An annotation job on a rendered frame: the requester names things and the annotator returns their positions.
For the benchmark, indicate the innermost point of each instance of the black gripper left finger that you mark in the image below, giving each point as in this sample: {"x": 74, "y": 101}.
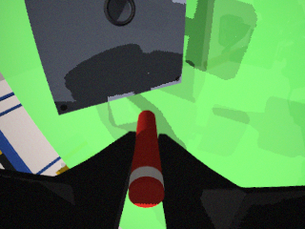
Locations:
{"x": 90, "y": 195}

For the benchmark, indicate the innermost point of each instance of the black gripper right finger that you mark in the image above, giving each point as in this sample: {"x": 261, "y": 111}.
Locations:
{"x": 197, "y": 197}

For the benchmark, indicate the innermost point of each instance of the grey sloped panel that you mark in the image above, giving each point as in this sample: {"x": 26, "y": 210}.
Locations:
{"x": 94, "y": 51}

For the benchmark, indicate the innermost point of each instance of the red cylindrical peg with grey band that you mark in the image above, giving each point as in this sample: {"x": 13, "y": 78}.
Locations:
{"x": 146, "y": 179}

